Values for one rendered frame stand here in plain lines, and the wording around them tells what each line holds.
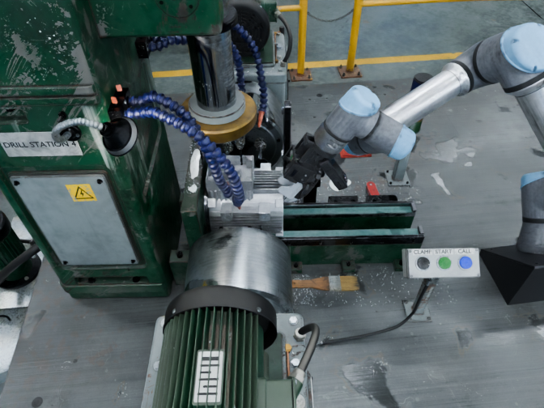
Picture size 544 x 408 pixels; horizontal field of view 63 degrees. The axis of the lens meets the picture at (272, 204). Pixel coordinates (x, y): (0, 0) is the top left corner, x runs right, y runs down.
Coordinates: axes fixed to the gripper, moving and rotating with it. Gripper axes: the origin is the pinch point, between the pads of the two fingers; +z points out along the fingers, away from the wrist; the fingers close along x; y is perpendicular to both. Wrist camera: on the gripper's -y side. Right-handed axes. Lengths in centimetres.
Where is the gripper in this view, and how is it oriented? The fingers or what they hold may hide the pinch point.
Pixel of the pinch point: (289, 198)
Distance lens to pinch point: 117.0
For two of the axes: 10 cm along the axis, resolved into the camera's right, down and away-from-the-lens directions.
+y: -8.7, -3.2, -3.7
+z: -4.9, 5.9, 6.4
